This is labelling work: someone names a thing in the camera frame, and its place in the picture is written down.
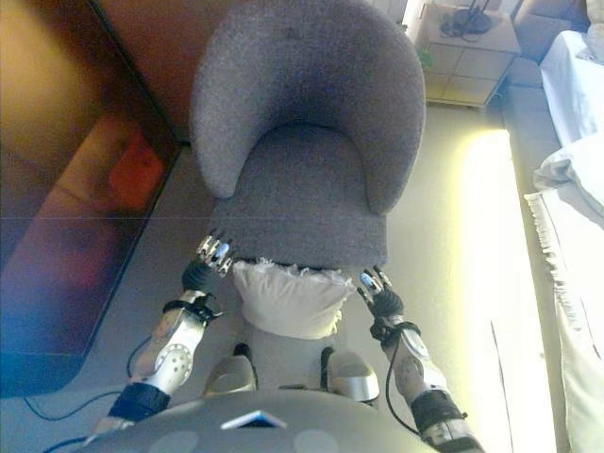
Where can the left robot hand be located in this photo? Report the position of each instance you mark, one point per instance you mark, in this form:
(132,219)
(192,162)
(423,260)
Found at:
(200,276)

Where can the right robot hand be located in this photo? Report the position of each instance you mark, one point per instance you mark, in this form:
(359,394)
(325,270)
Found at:
(387,297)

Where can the white fringed cushion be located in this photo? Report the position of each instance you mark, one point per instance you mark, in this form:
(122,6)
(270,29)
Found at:
(288,302)

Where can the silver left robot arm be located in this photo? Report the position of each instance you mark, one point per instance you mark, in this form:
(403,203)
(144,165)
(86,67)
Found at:
(170,358)

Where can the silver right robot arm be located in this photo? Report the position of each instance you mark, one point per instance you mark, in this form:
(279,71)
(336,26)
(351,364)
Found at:
(420,363)

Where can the grey upholstered sofa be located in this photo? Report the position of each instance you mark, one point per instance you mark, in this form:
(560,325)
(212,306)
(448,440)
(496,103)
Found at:
(528,94)

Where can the silver right robot leg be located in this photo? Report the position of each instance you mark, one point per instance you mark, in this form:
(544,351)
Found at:
(354,377)

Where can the silver robot leg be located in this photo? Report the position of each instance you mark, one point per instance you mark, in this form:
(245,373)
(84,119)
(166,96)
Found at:
(233,373)
(354,377)

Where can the silver left robot leg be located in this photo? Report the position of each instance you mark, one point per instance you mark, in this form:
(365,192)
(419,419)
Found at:
(233,373)

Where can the grey robot torso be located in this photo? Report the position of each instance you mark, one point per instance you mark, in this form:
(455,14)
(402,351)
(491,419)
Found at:
(259,429)

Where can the grey fabric armchair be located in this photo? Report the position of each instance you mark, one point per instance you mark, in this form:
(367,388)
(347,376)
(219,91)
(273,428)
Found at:
(307,118)

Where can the white fringed blanket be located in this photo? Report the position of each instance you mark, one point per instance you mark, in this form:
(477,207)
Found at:
(580,307)

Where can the small green object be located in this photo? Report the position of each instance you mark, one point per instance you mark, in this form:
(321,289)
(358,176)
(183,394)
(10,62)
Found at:
(427,56)

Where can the white tiled side table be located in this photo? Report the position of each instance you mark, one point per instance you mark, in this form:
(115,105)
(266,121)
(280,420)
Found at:
(472,61)

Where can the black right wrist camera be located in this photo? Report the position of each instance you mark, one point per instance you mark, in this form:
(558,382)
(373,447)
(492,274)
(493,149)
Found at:
(380,329)

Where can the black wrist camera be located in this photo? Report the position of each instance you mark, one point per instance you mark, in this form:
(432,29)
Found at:
(380,329)
(207,309)

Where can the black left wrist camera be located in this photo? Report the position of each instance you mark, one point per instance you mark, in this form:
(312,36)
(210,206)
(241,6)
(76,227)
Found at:
(207,309)

